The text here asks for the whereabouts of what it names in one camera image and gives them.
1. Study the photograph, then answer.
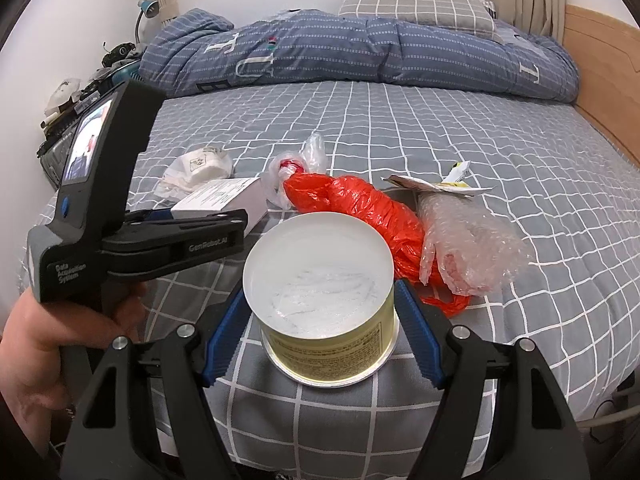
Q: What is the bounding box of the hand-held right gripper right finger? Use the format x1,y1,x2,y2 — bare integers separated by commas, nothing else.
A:
392,279,593,480

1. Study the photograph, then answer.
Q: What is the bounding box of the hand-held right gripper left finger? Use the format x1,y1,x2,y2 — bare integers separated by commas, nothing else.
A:
60,279,251,480

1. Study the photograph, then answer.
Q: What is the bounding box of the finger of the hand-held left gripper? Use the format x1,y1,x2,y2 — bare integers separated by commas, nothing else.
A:
125,208,250,237

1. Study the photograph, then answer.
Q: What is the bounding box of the white cardboard box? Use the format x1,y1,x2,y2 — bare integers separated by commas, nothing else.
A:
171,177,267,235

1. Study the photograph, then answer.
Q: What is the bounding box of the pale yellow round can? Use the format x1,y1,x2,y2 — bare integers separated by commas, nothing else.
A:
243,211,401,390

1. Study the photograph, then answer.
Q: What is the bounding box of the clear red-printed plastic bag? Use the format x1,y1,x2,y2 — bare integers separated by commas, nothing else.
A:
260,132,331,209

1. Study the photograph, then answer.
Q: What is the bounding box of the orange plastic bag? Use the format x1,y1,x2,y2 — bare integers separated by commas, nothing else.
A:
282,172,473,318

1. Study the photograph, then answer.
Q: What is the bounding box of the person's left hand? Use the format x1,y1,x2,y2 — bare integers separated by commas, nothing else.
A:
0,280,149,461

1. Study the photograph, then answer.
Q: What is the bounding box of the grey ribbed suitcase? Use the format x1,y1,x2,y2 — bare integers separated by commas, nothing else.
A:
37,130,77,192

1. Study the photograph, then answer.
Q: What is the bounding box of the white printed crumpled napkin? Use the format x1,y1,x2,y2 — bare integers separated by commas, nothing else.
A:
152,144,235,198

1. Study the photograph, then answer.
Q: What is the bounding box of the white rounded object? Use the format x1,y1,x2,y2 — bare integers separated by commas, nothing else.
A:
46,77,84,112

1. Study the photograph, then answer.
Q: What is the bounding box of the clear crumpled plastic bag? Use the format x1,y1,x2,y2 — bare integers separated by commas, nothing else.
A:
417,191,531,297

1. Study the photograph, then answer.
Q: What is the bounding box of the teal suitcase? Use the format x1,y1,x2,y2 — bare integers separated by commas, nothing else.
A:
107,59,142,82

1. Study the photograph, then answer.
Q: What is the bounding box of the dark clutter pile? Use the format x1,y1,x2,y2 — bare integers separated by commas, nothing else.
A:
99,42,147,68

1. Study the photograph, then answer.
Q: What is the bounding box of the yellow white flat wrapper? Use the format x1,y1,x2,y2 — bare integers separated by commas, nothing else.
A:
382,174,496,197

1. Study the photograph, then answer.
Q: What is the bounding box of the small white sachet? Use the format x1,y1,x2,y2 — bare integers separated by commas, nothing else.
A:
440,160,473,184

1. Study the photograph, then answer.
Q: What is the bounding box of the blue desk lamp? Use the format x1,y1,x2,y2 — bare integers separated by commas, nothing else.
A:
134,0,161,45

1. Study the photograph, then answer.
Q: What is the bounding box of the grey checked bed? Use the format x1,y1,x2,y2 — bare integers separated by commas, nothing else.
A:
17,80,640,461

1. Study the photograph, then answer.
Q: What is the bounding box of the blue striped quilt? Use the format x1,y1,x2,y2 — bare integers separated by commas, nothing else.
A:
137,7,581,101

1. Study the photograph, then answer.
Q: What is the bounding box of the grey checked pillow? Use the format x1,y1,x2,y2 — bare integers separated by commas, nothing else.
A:
337,0,498,38

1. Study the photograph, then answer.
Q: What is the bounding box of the wooden bed frame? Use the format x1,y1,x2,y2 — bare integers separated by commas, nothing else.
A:
562,2,640,171

